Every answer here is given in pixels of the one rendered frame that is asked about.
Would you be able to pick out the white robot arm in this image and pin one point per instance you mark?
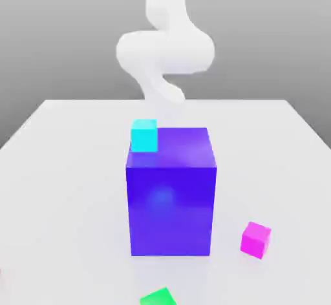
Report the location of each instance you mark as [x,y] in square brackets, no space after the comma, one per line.
[165,49]

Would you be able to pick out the small cyan cube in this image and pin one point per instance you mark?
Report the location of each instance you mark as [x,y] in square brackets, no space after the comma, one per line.
[144,137]

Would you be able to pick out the small magenta cube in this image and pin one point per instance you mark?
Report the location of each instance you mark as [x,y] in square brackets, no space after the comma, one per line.
[254,241]

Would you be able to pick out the small green cube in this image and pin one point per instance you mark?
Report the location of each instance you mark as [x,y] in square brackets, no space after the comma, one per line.
[157,297]

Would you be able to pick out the large blue box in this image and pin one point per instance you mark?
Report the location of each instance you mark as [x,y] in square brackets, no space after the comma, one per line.
[170,206]

